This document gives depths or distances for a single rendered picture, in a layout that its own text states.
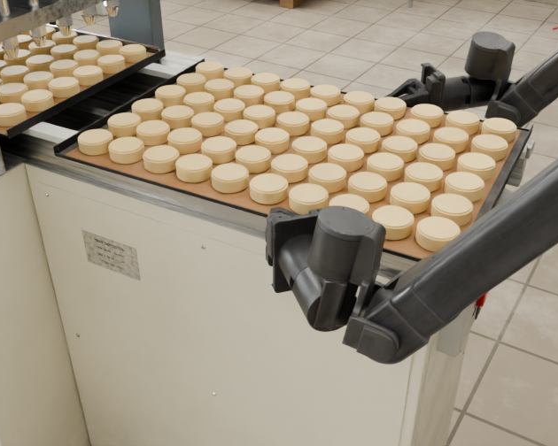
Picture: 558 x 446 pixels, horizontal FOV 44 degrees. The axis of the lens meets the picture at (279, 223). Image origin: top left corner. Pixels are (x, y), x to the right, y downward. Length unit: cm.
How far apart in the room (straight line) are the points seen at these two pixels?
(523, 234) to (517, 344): 147
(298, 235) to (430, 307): 19
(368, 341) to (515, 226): 18
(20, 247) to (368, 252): 72
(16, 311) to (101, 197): 29
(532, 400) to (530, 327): 29
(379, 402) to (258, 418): 25
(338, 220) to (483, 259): 14
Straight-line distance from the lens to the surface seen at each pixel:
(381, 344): 70
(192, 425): 133
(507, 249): 65
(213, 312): 109
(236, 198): 91
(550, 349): 212
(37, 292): 131
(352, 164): 96
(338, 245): 68
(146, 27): 157
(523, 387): 199
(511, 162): 104
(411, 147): 100
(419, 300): 68
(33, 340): 135
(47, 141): 114
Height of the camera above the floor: 138
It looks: 34 degrees down
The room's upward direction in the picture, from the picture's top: straight up
